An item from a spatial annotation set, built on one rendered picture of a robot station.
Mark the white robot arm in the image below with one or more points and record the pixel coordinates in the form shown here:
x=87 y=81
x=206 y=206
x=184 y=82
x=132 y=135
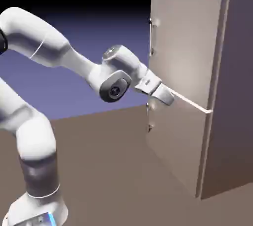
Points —
x=43 y=38

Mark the tall beige cabinet door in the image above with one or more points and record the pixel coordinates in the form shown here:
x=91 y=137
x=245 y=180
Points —
x=185 y=48

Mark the short beige cabinet door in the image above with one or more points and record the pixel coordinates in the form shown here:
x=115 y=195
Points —
x=176 y=147

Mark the beige cabinet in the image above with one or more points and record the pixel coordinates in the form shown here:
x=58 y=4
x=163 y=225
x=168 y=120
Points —
x=233 y=91

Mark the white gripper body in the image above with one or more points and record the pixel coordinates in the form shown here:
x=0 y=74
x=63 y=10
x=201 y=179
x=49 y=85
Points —
x=164 y=94

